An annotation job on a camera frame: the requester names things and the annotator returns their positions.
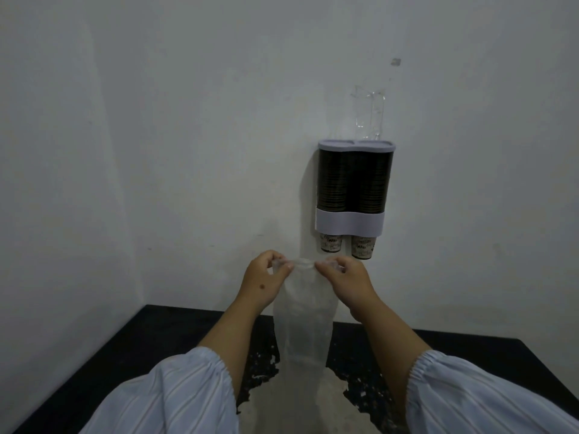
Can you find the person's left hand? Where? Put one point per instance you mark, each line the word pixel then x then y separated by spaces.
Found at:
pixel 261 284

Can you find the person's right hand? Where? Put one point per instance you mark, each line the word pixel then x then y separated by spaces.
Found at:
pixel 353 284

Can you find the person's left thumb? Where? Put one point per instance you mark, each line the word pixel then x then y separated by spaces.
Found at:
pixel 282 268

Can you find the person's right thumb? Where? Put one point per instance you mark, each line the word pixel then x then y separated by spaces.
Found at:
pixel 326 268

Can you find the clear plastic sleeve bag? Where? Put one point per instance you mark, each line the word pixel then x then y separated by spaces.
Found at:
pixel 303 329

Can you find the person's left forearm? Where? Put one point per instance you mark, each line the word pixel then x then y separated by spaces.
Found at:
pixel 233 338

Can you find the person's right forearm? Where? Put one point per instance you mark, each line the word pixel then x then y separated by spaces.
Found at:
pixel 389 343

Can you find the stack of dark paper cups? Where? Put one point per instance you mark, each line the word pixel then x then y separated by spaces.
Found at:
pixel 331 185
pixel 371 185

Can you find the white striped left sleeve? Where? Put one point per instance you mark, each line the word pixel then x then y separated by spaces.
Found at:
pixel 172 397

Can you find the white striped sleeve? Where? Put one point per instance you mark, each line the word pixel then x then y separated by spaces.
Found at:
pixel 479 397
pixel 172 397

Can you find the white striped right sleeve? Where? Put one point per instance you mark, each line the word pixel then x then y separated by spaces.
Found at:
pixel 479 397

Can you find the grey wall cup dispenser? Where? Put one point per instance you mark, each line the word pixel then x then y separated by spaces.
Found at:
pixel 349 221

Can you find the clear plastic wall strip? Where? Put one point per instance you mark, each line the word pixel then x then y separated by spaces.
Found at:
pixel 368 113

